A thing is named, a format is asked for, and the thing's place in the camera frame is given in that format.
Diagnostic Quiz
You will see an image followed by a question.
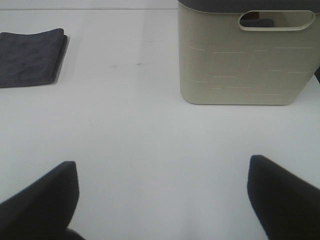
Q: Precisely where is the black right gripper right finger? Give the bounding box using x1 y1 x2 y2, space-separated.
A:
247 155 320 240

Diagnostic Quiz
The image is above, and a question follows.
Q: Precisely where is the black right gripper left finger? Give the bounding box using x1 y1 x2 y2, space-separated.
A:
0 161 83 240

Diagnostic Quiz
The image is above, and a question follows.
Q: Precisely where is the dark grey towel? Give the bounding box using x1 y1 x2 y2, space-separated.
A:
0 28 68 88

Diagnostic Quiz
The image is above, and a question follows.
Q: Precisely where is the beige plastic storage bin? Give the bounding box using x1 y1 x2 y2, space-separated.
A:
178 0 320 106

